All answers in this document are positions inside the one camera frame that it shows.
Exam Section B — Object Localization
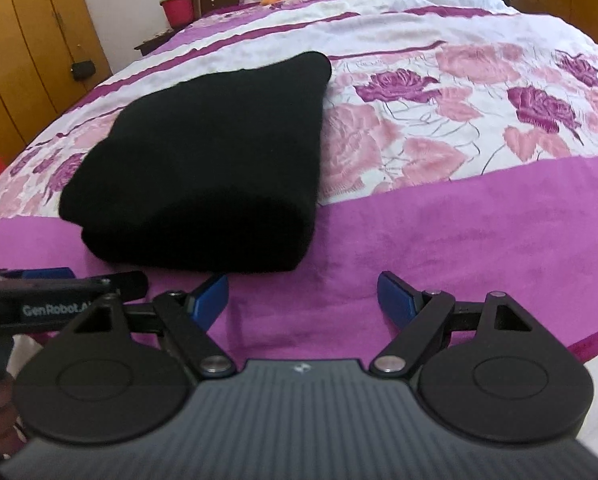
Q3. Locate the purple floral bed cover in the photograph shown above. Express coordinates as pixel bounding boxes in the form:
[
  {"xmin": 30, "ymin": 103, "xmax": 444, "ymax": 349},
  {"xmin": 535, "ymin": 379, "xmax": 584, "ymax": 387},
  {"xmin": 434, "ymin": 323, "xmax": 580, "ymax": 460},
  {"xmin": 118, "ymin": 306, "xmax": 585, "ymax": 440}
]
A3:
[{"xmin": 0, "ymin": 0, "xmax": 598, "ymax": 441}]

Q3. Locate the black knit cardigan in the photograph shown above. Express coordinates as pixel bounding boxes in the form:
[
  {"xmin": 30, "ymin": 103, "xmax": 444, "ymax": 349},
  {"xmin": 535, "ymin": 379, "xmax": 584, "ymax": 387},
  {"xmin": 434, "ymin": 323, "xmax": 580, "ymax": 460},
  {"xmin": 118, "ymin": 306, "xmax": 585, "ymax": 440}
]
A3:
[{"xmin": 59, "ymin": 51, "xmax": 334, "ymax": 274}]

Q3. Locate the dark wooden nightstand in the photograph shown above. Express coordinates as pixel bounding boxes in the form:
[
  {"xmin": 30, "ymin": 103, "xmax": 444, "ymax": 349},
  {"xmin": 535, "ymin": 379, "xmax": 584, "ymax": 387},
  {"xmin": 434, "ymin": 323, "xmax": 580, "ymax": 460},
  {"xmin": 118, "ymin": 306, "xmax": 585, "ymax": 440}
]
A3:
[{"xmin": 135, "ymin": 27, "xmax": 180, "ymax": 56}]

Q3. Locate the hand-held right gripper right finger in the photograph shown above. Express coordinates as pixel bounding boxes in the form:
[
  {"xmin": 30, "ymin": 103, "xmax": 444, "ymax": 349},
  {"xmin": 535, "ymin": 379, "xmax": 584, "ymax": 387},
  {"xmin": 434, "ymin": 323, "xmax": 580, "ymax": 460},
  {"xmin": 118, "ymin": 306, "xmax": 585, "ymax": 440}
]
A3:
[{"xmin": 369, "ymin": 271, "xmax": 534, "ymax": 377}]

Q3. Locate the red plastic bucket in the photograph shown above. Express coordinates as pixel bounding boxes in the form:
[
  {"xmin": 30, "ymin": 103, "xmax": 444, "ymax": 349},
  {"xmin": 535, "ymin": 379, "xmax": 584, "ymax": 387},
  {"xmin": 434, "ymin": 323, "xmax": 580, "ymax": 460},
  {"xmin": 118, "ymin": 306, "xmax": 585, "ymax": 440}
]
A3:
[{"xmin": 160, "ymin": 0, "xmax": 195, "ymax": 29}]

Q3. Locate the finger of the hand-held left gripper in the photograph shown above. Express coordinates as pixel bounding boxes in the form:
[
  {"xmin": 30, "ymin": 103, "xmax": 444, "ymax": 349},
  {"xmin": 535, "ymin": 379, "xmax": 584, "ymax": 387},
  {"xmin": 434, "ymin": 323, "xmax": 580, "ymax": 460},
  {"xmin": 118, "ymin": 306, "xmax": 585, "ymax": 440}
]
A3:
[
  {"xmin": 21, "ymin": 267, "xmax": 76, "ymax": 281},
  {"xmin": 108, "ymin": 270, "xmax": 150, "ymax": 307}
]

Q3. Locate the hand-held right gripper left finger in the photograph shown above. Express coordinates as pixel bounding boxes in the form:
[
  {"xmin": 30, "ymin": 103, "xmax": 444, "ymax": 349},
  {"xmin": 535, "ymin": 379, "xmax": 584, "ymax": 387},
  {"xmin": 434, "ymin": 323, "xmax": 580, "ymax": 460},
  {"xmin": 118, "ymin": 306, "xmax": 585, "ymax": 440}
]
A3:
[{"xmin": 73, "ymin": 274, "xmax": 238, "ymax": 380}]

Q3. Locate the person's left hand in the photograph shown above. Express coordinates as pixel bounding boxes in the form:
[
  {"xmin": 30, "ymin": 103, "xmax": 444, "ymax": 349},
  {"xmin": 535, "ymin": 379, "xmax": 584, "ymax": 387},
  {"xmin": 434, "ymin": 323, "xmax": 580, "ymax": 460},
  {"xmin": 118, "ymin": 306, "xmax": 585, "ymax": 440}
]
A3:
[{"xmin": 0, "ymin": 377, "xmax": 27, "ymax": 456}]

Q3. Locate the wooden wardrobe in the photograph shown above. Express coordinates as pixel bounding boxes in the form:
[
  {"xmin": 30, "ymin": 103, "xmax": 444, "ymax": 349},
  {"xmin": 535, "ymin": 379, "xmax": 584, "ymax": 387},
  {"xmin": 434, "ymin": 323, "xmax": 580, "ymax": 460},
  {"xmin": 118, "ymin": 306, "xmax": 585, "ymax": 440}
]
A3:
[{"xmin": 0, "ymin": 0, "xmax": 112, "ymax": 172}]

